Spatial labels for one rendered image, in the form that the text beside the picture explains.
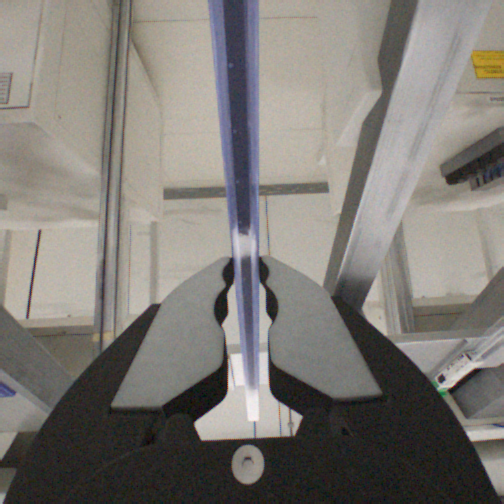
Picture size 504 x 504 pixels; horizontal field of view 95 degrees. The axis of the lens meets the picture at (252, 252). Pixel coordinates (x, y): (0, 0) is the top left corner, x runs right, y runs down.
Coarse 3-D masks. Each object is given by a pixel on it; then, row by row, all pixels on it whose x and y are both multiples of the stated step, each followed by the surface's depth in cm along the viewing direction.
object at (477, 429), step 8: (448, 392) 51; (448, 400) 50; (456, 408) 48; (456, 416) 47; (464, 424) 46; (472, 424) 46; (480, 424) 46; (488, 424) 46; (472, 432) 45; (480, 432) 46; (488, 432) 46; (496, 432) 47; (472, 440) 50
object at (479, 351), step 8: (496, 328) 20; (488, 336) 21; (496, 336) 20; (472, 344) 22; (480, 344) 21; (488, 344) 21; (496, 344) 20; (464, 352) 23; (472, 352) 22; (480, 352) 21; (488, 352) 21; (472, 360) 22; (480, 360) 22
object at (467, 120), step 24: (480, 48) 44; (480, 72) 43; (456, 96) 42; (480, 96) 43; (456, 120) 46; (480, 120) 46; (456, 144) 54; (336, 168) 98; (432, 168) 65; (336, 192) 100; (432, 192) 83; (456, 192) 84; (480, 192) 85
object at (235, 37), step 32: (224, 0) 6; (256, 0) 6; (224, 32) 7; (256, 32) 7; (224, 64) 7; (256, 64) 7; (224, 96) 8; (256, 96) 8; (224, 128) 8; (256, 128) 8; (224, 160) 9; (256, 160) 9; (256, 192) 10; (256, 224) 11; (256, 256) 12; (256, 288) 14; (256, 320) 15; (256, 352) 18; (256, 384) 22; (256, 416) 27
